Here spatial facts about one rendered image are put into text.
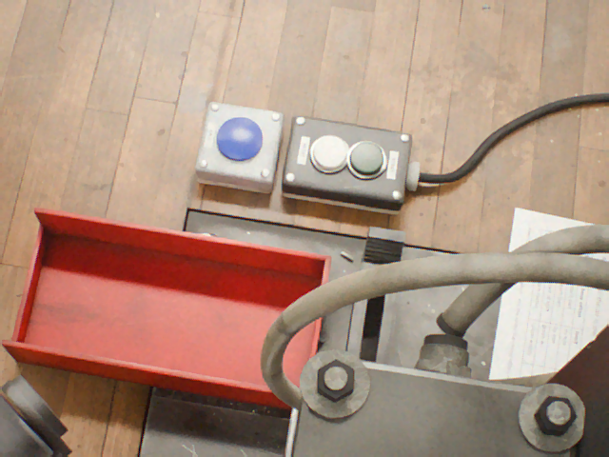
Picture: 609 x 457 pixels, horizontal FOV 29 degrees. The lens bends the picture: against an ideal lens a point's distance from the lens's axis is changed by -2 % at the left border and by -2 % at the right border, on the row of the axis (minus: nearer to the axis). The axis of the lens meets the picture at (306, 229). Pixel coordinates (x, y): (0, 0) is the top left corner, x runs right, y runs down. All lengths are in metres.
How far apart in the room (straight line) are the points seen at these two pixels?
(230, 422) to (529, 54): 0.44
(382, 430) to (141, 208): 0.69
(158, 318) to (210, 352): 0.05
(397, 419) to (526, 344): 0.66
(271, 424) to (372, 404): 0.62
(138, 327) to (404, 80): 0.33
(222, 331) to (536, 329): 0.27
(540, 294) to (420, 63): 0.24
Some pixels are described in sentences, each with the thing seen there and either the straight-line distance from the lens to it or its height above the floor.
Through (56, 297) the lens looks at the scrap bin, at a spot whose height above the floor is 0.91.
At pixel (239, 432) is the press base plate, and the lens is 0.99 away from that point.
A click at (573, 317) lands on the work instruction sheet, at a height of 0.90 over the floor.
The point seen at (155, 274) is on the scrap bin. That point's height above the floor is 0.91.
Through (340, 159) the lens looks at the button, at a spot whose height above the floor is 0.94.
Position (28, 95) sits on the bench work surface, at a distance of 1.11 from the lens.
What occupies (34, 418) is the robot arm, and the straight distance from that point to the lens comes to 0.65.
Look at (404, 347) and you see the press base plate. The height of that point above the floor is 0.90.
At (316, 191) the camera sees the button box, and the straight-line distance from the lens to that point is 1.02.
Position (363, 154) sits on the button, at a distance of 1.02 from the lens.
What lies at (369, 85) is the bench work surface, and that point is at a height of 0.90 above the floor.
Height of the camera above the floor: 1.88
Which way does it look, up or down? 70 degrees down
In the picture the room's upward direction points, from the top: 6 degrees clockwise
